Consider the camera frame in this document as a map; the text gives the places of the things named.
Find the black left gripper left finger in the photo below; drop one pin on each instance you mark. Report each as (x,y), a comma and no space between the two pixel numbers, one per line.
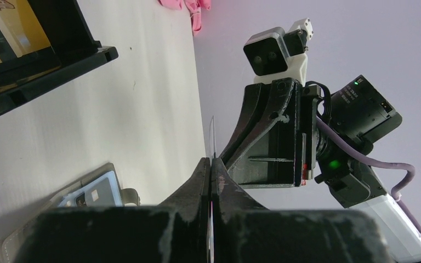
(173,231)

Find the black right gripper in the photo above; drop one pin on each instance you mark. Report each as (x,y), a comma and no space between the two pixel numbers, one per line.
(274,142)

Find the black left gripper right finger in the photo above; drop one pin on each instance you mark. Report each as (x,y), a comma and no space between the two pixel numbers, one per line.
(246,231)

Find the white silver credit card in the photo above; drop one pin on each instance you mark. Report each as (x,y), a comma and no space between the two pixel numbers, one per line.
(212,152)

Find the black credit card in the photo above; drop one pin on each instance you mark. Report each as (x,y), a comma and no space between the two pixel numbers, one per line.
(97,194)

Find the grey leather card holder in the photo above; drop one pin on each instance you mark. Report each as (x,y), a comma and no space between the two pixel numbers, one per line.
(10,245)

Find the black plastic card box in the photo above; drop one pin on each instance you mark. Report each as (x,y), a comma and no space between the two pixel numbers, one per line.
(75,52)

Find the stack of cards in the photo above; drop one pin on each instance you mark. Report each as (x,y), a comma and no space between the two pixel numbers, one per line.
(22,37)

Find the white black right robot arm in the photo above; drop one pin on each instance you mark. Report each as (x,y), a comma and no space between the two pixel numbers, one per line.
(348,124)

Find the pink cloth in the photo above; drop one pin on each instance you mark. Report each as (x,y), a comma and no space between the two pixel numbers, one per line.
(194,7)

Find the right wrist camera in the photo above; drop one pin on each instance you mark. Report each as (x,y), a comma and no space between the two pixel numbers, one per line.
(276,54)

